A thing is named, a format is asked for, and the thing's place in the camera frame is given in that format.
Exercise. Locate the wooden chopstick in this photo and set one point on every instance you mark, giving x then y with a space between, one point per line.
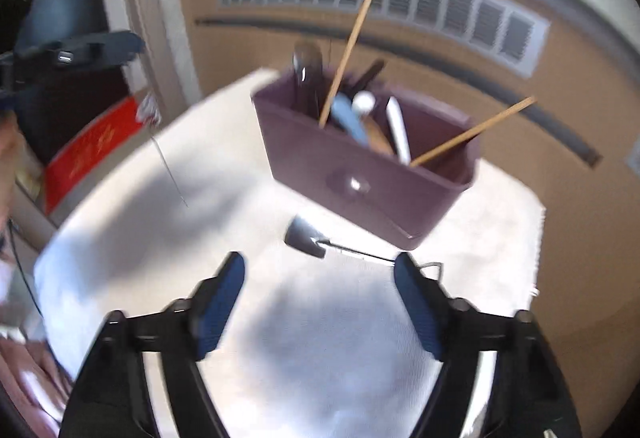
475 130
347 52

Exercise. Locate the large metal spoon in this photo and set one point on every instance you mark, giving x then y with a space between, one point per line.
306 60

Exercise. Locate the red box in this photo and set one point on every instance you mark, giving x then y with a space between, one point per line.
85 157

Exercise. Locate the blue-grey spoon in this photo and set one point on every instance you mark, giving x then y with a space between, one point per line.
350 117

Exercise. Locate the metal shovel-shaped spoon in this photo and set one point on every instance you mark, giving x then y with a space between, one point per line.
305 237

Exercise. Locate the maroon plastic utensil holder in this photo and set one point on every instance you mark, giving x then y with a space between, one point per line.
320 157

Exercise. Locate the brown wooden spoon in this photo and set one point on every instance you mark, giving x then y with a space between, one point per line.
379 135

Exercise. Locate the white tablecloth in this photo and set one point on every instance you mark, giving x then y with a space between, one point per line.
310 343

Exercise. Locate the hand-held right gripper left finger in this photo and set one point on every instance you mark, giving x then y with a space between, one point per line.
220 303

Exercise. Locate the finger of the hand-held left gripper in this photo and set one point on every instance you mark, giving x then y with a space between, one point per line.
122 46

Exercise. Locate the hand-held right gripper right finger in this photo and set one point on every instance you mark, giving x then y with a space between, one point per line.
417 308

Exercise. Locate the person's pink clothing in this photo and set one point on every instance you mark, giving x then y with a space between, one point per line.
30 378

